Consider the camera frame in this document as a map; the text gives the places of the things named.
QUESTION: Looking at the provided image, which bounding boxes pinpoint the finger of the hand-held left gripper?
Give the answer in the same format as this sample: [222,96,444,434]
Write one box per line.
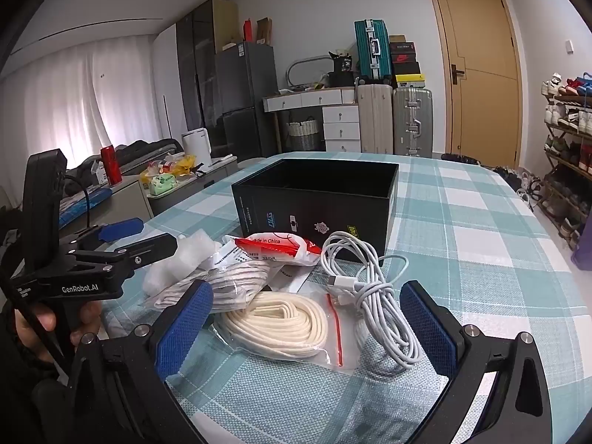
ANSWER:
[58,217,144,254]
[67,233,179,285]

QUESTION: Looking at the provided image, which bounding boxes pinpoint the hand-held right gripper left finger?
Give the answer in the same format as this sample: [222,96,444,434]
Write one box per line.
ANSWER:
[68,280,214,444]

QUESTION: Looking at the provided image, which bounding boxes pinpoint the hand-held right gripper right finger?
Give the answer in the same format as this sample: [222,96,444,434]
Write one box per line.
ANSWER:
[398,280,553,444]

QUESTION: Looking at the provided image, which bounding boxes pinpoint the striped shoelaces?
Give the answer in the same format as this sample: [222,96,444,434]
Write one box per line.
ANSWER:
[141,259,273,313]

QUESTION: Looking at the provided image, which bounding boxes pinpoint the white charging cable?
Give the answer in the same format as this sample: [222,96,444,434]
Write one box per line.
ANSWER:
[320,232,423,370]

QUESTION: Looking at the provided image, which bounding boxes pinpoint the cream shoelaces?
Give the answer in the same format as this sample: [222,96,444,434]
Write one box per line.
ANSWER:
[210,289,345,371]

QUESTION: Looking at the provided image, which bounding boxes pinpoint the red white plastic packet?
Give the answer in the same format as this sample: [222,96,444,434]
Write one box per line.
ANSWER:
[224,233,323,269]

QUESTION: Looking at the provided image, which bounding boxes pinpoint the black cardboard box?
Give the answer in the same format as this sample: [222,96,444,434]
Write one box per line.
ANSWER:
[231,158,400,266]

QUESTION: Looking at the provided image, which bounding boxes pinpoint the person's left hand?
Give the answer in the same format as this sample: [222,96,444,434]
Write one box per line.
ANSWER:
[13,300,101,371]

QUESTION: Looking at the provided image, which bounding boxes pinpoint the blue white packet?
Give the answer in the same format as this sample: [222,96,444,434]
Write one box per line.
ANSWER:
[60,187,114,223]

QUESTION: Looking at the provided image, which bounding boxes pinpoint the green packet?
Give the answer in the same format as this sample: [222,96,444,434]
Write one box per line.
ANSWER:
[150,173,179,195]

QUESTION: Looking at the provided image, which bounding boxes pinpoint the red can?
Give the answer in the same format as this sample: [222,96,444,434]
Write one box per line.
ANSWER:
[101,145,122,183]

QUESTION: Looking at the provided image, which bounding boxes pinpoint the dark clothes pile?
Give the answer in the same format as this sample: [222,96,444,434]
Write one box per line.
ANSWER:
[65,138,183,195]

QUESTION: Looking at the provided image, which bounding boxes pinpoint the grey low cabinet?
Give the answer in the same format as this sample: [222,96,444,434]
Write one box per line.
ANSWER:
[58,157,239,239]

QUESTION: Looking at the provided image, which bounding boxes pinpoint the teal checkered tablecloth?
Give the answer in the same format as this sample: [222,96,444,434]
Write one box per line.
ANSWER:
[99,150,592,444]

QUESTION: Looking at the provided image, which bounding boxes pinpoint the yellow plastic bag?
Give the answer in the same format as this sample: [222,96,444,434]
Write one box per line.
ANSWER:
[140,155,199,181]

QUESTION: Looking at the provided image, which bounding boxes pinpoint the white appliance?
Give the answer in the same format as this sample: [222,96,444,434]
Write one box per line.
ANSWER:
[181,128,213,167]

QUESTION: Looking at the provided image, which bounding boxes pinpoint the white paper card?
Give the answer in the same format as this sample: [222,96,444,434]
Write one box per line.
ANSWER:
[266,261,322,296]

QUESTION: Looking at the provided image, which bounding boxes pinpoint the white curtain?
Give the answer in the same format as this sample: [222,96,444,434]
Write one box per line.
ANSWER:
[0,41,162,186]

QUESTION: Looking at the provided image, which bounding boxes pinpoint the white wardrobe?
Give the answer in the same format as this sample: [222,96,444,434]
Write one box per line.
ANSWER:
[152,23,188,142]

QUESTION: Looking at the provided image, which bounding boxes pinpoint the dark tall cabinet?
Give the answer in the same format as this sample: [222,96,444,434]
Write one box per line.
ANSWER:
[176,0,218,155]

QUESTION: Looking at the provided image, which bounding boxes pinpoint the purple box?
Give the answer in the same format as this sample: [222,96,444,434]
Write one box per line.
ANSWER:
[570,226,592,271]

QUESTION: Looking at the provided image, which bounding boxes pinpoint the pile of shoes on floor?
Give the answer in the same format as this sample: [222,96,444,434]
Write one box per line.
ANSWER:
[490,164,542,209]

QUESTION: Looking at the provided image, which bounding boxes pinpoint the grey refrigerator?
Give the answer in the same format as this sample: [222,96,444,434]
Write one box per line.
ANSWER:
[213,41,278,160]

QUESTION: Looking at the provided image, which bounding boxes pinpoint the woven basket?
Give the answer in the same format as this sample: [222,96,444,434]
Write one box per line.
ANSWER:
[287,119,321,151]

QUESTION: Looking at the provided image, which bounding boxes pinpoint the silver suitcase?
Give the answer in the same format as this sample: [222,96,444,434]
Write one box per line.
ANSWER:
[392,87,434,158]

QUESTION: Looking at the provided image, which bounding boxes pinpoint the beige suitcase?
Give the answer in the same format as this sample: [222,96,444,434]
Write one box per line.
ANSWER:
[357,84,395,154]

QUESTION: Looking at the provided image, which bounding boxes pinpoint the wooden shoe rack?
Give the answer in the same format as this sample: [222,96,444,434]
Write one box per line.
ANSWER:
[539,71,592,253]

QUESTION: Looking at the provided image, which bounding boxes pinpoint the white desk with drawers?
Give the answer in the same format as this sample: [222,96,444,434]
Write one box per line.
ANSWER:
[263,88,361,153]

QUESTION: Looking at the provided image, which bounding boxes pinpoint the tall cardboard box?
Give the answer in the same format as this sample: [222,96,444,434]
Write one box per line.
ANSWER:
[213,0,243,53]

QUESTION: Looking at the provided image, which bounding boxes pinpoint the wooden door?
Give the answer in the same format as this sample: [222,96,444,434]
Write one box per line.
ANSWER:
[425,0,523,169]

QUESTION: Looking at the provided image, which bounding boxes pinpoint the teal suitcase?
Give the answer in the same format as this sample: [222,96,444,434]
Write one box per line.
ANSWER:
[354,19,394,85]

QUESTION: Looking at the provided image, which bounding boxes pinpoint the black cable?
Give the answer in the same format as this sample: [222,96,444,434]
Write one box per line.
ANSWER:
[64,176,91,234]

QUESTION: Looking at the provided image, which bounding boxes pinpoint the oval metal frame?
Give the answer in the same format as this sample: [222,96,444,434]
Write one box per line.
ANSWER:
[286,55,336,88]

